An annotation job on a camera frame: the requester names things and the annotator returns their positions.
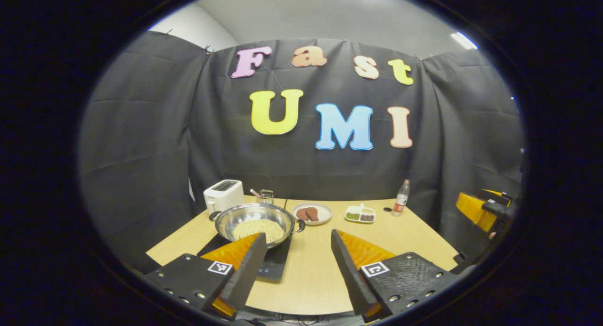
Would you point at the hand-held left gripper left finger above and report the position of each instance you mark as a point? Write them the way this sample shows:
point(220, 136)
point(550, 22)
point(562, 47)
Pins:
point(246, 272)

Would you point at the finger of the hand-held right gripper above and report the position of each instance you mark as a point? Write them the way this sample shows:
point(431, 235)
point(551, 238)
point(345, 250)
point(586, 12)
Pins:
point(492, 196)
point(471, 210)

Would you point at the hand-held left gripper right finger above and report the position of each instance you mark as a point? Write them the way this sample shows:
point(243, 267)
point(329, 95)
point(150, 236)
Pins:
point(351, 279)

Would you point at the black induction cooktop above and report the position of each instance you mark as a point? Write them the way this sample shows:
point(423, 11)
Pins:
point(278, 262)

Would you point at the pile of soybeans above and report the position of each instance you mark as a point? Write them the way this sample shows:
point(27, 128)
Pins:
point(259, 229)

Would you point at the white divided dish of beans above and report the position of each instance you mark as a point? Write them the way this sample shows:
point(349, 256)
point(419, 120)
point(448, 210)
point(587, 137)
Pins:
point(360, 214)

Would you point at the clear bottle with red label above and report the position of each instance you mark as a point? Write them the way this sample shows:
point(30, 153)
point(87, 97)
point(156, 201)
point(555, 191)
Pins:
point(401, 201)

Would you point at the white round plate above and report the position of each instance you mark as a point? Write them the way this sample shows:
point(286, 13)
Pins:
point(325, 213)

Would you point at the brown meat piece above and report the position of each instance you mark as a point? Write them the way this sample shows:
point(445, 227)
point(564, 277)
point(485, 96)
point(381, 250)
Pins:
point(313, 214)
point(301, 214)

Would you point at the clear glass holder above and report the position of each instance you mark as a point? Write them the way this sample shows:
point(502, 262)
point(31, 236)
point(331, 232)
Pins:
point(266, 197)

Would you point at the white toaster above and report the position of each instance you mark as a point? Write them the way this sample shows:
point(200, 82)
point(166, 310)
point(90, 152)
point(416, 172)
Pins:
point(224, 196)

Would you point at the long ceiling light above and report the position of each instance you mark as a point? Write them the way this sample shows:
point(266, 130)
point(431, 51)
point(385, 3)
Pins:
point(464, 40)

